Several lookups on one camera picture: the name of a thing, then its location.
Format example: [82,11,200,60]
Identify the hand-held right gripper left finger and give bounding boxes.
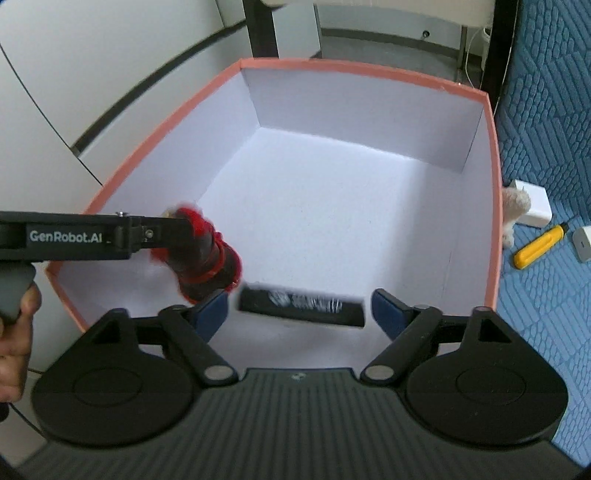
[88,289,239,387]

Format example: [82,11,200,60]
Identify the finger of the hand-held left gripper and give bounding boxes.
[140,217,198,254]

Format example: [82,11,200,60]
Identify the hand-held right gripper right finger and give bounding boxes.
[359,288,514,387]

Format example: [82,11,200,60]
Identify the red and black cylindrical toy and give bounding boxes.
[148,202,244,305]

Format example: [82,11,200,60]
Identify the black printed rectangular bar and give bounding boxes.
[236,286,367,329]

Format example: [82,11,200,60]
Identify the pink cardboard box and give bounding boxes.
[45,58,503,370]

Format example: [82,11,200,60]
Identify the yellow screwdriver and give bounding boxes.
[513,223,570,270]

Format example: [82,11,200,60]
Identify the white charger block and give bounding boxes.
[510,181,554,228]

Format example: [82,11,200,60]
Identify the person's left hand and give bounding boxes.
[0,281,43,404]

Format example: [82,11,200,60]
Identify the beige plush toy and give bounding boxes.
[501,187,532,248]

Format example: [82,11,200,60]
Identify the white cabinet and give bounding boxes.
[0,0,252,188]

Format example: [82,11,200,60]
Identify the small white adapter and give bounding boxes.
[572,226,591,264]

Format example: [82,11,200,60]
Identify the black furniture leg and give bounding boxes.
[242,0,281,61]

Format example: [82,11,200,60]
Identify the blue quilted mat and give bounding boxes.
[480,0,591,464]

